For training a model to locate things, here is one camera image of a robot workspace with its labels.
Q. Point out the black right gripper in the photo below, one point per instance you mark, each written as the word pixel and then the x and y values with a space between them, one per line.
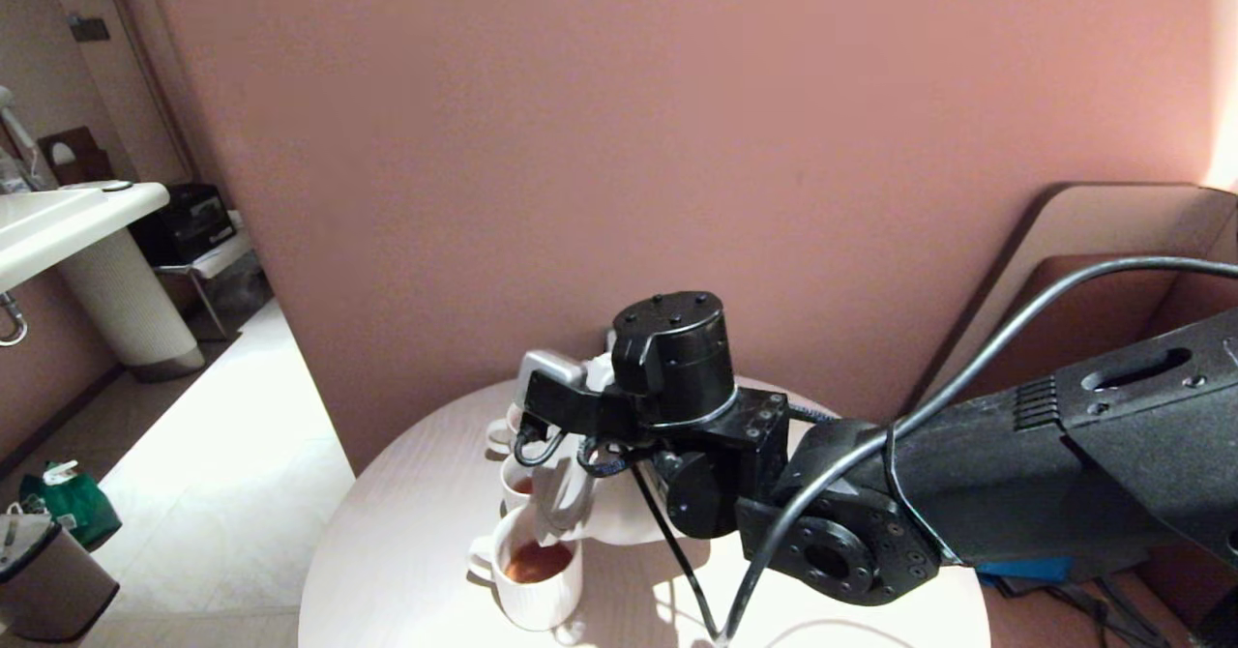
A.
pixel 677 358

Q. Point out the white electric kettle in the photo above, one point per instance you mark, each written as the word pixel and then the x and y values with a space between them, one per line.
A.
pixel 619 522

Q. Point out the medium white ribbed mug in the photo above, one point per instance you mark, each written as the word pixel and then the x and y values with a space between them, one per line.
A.
pixel 491 438

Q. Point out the small white mug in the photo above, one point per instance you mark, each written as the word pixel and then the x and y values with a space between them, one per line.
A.
pixel 513 493

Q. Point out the large white ribbed mug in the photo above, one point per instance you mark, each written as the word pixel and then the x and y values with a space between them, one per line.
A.
pixel 542 609

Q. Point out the blue cushion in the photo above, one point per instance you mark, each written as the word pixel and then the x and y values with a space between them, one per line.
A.
pixel 1025 569

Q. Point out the beige leaning board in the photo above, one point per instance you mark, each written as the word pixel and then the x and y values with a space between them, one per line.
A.
pixel 1093 222

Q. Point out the black box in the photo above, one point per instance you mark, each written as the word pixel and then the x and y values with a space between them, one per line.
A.
pixel 189 227

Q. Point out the round dish on counter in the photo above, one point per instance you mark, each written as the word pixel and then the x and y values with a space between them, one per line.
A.
pixel 118 185

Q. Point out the beige door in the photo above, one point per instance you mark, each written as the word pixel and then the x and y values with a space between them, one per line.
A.
pixel 126 97

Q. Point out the green bag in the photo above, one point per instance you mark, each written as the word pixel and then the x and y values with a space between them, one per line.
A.
pixel 82 513

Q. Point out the white sink counter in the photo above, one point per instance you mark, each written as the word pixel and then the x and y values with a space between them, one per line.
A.
pixel 58 232

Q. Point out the brown trash bin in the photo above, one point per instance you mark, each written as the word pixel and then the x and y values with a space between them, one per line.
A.
pixel 53 590

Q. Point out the chrome drain pipe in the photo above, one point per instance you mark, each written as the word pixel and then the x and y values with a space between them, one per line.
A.
pixel 12 311

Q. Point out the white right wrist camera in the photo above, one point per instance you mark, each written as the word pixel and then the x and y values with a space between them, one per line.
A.
pixel 551 372

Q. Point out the white ribbed pedestal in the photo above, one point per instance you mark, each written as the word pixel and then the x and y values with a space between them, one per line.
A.
pixel 126 309

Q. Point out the brown wall tissue holder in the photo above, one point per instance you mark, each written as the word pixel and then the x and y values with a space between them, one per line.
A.
pixel 87 161

